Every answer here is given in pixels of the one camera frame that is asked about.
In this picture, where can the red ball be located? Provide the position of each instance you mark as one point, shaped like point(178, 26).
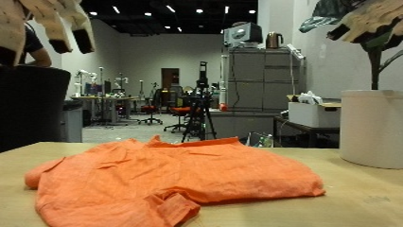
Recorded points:
point(224, 107)

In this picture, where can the old grey monitor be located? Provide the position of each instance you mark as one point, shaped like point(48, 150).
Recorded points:
point(244, 34)

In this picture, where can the green leafy plant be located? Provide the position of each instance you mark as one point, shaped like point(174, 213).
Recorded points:
point(374, 63)

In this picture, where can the grey waste bin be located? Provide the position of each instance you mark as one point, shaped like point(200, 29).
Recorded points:
point(72, 123)

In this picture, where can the wooden lab desk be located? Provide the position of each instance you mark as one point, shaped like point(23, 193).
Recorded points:
point(105, 98)

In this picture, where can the orange seat office chair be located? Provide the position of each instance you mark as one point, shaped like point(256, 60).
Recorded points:
point(180, 110)
point(149, 108)

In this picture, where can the black office chair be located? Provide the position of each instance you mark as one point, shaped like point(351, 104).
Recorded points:
point(31, 107)

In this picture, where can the black camera tripod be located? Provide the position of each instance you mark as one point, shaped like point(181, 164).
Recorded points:
point(202, 104)

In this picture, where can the white plastic bag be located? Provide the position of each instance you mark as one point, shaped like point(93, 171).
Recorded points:
point(310, 97)

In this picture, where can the green plastic bottle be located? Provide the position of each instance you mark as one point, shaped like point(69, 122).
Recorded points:
point(268, 141)

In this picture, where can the copper electric kettle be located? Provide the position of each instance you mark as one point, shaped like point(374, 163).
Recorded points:
point(273, 40)

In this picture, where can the dark side table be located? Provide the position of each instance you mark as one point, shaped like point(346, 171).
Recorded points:
point(306, 129)

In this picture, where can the white power strip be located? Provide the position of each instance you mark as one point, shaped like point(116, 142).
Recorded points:
point(295, 52)

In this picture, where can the brown door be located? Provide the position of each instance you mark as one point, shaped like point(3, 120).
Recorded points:
point(168, 78)

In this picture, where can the white plant pot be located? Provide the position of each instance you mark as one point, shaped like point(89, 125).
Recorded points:
point(374, 129)

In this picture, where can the person in dark shirt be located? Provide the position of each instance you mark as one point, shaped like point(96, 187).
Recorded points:
point(35, 47)

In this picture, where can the orange button shirt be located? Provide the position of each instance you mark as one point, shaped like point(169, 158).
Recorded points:
point(180, 176)

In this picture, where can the tall grey filing cabinet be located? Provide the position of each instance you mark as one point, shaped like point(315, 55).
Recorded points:
point(265, 82)

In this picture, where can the white storage box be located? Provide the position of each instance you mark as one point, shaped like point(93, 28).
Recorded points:
point(313, 115)

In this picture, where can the low grey cabinet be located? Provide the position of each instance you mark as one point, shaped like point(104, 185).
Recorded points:
point(241, 124)

